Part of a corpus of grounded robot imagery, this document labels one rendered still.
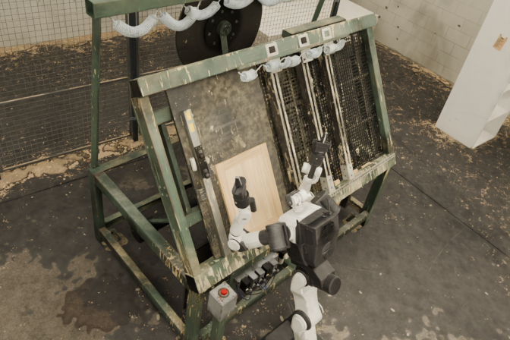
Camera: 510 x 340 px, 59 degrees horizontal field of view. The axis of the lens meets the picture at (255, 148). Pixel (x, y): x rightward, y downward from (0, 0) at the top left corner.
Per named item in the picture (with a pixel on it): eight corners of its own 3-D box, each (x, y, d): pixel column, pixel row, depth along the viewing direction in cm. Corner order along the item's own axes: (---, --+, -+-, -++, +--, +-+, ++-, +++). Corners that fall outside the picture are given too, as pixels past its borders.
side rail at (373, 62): (378, 153, 403) (388, 154, 395) (355, 29, 377) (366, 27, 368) (383, 150, 408) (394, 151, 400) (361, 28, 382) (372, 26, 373)
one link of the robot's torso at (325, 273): (343, 288, 267) (341, 263, 261) (329, 300, 259) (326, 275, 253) (306, 271, 287) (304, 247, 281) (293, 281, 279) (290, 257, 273)
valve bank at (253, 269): (240, 310, 292) (245, 288, 278) (226, 294, 300) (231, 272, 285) (292, 271, 322) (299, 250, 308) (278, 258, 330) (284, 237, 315)
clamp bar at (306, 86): (321, 193, 346) (346, 196, 327) (287, 38, 317) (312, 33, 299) (329, 187, 352) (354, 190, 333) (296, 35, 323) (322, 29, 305)
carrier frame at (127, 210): (190, 358, 321) (197, 289, 270) (95, 237, 392) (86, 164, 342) (367, 223, 453) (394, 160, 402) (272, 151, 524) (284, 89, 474)
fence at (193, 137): (221, 255, 286) (225, 256, 283) (180, 111, 263) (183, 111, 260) (228, 251, 289) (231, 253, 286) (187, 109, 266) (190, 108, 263)
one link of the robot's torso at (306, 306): (325, 321, 295) (326, 266, 274) (307, 337, 284) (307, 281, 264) (307, 309, 305) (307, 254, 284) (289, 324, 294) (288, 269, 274)
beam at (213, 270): (189, 290, 278) (199, 295, 270) (184, 273, 275) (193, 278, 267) (385, 162, 411) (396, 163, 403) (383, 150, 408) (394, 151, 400)
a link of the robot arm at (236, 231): (239, 210, 261) (231, 231, 274) (230, 221, 254) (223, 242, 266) (254, 220, 259) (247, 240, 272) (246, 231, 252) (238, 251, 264)
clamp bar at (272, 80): (294, 209, 327) (318, 215, 309) (254, 47, 298) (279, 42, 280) (303, 204, 333) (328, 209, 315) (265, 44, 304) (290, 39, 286)
